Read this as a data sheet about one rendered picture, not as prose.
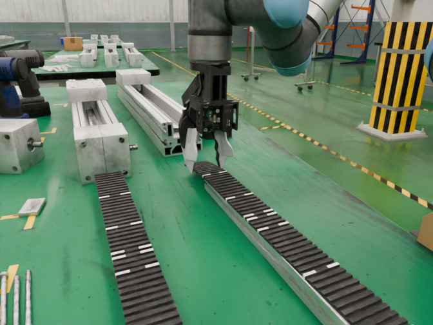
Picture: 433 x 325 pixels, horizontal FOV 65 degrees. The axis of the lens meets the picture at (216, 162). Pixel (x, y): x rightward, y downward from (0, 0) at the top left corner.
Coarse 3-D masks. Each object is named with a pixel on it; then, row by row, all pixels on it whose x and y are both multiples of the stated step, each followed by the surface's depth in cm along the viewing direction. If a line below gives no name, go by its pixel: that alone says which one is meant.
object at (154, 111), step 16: (128, 96) 121; (144, 96) 123; (160, 96) 109; (144, 112) 98; (160, 112) 89; (176, 112) 93; (144, 128) 101; (160, 128) 84; (176, 128) 86; (160, 144) 84; (176, 144) 83
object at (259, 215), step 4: (256, 212) 52; (260, 212) 52; (264, 212) 52; (268, 212) 52; (272, 212) 52; (244, 216) 50; (248, 216) 50; (252, 216) 51; (256, 216) 51; (260, 216) 50; (264, 216) 50; (268, 216) 51; (272, 216) 51; (248, 220) 49; (252, 220) 50; (256, 220) 50
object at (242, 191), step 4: (244, 188) 59; (224, 192) 58; (228, 192) 58; (232, 192) 58; (236, 192) 58; (240, 192) 58; (244, 192) 58; (248, 192) 58; (224, 196) 56; (228, 196) 56; (232, 196) 57
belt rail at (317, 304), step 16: (208, 192) 65; (224, 208) 58; (240, 224) 53; (256, 240) 49; (272, 256) 46; (288, 272) 43; (304, 288) 39; (320, 304) 36; (320, 320) 37; (336, 320) 34
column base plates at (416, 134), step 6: (360, 126) 378; (366, 126) 374; (366, 132) 368; (372, 132) 361; (378, 132) 354; (384, 132) 354; (390, 132) 340; (408, 132) 354; (414, 132) 354; (420, 132) 354; (384, 138) 344; (390, 138) 341; (396, 138) 343; (402, 138) 344; (408, 138) 345; (414, 138) 348
